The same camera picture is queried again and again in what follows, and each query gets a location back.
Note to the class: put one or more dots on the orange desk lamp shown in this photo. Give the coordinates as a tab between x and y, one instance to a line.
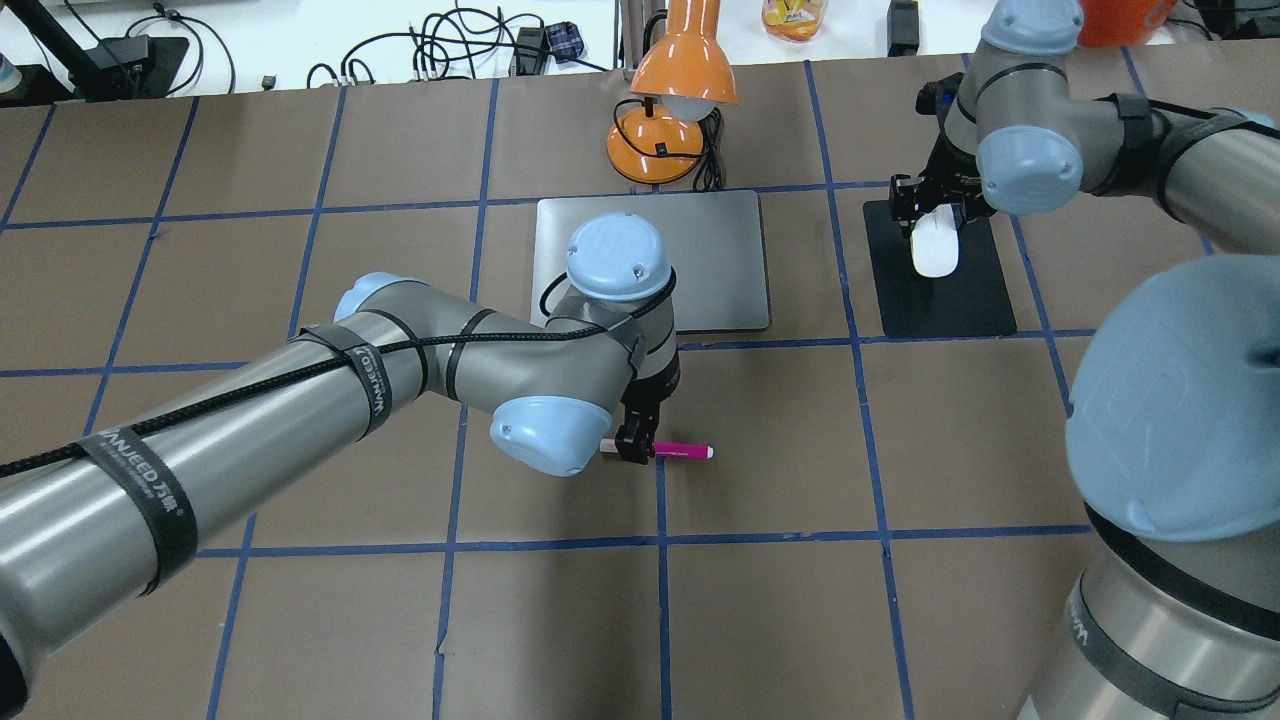
669	126

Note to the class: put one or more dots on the aluminium frame post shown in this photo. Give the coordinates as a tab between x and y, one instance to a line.
632	17

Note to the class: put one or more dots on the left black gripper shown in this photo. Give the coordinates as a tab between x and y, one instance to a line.
639	413

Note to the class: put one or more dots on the white computer mouse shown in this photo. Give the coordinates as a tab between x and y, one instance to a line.
935	243

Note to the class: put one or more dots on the orange bucket grey lid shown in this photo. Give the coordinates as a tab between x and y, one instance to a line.
1122	23

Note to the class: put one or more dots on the black power adapter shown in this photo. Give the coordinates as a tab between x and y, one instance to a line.
903	28

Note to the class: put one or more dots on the black mousepad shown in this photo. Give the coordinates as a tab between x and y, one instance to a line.
972	301

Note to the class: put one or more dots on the yellow drink bottle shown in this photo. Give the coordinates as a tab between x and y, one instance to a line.
795	21

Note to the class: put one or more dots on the pink marker pen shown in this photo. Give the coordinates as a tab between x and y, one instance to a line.
670	450

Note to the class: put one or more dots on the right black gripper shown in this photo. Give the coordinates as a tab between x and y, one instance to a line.
943	168

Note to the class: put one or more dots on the silver laptop notebook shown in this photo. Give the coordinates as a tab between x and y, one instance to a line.
720	260

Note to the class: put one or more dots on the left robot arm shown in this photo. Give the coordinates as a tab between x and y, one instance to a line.
89	526

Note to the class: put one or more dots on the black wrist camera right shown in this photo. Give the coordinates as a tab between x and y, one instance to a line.
935	98

